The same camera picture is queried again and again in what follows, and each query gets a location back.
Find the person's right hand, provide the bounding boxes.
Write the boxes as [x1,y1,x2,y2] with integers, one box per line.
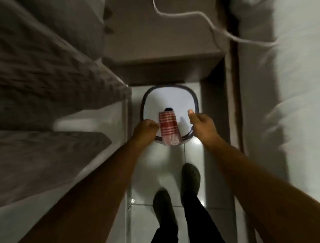
[187,109,222,149]

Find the person's left hand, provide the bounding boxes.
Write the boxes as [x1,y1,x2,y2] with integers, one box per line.
[132,119,160,149]

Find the red white striped cloth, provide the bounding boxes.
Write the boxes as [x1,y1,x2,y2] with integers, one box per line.
[158,111,181,147]

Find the person's left forearm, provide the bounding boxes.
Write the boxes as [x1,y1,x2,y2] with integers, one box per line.
[19,139,150,243]

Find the person's right forearm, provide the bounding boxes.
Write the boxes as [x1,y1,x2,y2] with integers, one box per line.
[202,139,320,243]

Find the person's left shoe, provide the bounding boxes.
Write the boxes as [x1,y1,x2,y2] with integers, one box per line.
[153,188,179,237]

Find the person's right leg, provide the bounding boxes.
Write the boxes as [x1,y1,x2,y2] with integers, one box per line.
[182,191,226,243]

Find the person's leg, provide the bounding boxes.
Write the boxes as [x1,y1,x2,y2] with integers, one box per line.
[150,224,179,243]
[182,191,226,243]

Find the person's left leg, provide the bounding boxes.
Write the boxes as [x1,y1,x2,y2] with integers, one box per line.
[150,224,179,243]

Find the white stool with dark rim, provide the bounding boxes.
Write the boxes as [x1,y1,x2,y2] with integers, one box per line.
[140,85,200,145]

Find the white duvet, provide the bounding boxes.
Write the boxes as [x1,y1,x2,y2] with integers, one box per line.
[229,0,320,203]

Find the beige bedside cabinet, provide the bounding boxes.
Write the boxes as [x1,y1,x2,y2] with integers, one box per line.
[101,0,230,86]

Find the grey textured blanket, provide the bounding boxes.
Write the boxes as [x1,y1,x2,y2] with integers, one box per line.
[0,0,132,208]

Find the white bed sheet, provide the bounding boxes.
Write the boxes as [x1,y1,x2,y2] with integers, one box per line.
[0,99,128,243]

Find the grey pillow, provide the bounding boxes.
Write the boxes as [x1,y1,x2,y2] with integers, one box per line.
[21,0,113,61]

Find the brown bed frame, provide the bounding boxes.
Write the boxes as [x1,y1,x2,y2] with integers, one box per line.
[224,37,258,243]

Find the white cable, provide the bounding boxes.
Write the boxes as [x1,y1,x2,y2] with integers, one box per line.
[152,0,278,48]

